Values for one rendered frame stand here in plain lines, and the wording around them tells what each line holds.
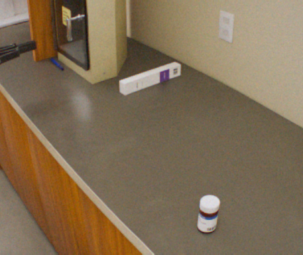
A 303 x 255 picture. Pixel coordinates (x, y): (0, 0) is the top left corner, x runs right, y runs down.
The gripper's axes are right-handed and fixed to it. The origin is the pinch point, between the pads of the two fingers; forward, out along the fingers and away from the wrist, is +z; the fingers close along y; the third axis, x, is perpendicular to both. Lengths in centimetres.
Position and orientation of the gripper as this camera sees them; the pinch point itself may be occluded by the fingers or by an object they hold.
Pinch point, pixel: (26, 46)
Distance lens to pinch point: 141.9
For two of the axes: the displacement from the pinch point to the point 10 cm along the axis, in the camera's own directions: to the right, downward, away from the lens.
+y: -6.0, -4.5, 6.6
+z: 8.0, -3.2, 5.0
